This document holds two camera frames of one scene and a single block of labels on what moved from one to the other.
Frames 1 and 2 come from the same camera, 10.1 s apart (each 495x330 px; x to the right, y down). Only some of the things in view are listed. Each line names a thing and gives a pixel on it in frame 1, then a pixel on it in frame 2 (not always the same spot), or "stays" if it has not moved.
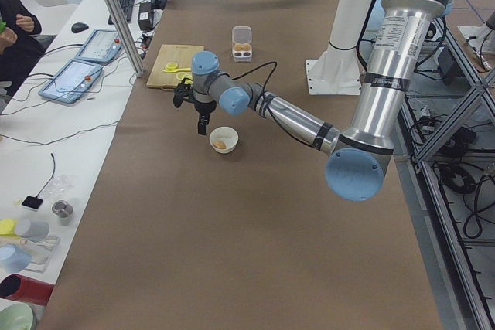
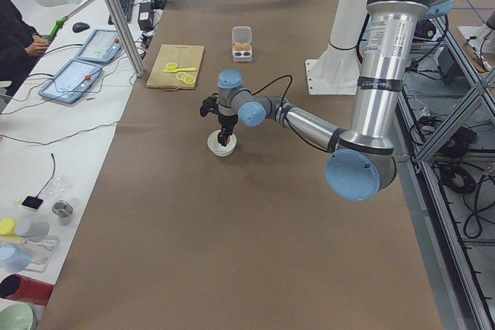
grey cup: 34,230 stays
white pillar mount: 336,71 stays
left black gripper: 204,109 -> 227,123
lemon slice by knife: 172,65 stays
